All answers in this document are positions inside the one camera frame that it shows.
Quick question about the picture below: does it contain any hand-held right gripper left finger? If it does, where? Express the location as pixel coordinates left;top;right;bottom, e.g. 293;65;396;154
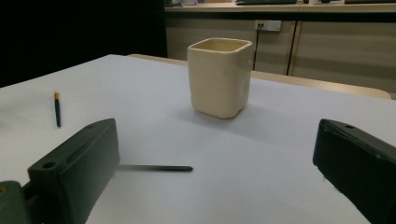
27;118;121;224

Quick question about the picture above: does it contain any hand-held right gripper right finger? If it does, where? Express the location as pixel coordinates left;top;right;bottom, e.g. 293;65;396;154
312;118;396;224

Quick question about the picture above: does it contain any black comb-head brow brush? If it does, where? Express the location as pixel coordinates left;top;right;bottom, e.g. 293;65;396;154
117;164;194;173

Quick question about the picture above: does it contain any cream square ceramic cup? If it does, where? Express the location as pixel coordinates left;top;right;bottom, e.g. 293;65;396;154
187;37;254;120

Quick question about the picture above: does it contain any white table sheet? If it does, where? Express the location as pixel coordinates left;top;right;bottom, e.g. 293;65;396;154
0;54;396;224

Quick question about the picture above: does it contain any black keyboard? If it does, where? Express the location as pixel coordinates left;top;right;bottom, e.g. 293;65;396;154
344;0;396;5
235;0;297;6

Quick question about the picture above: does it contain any black power cable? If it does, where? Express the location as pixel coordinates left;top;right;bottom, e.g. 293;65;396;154
252;22;262;71

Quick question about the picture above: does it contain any white wall socket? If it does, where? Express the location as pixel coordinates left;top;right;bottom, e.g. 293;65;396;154
254;20;282;32

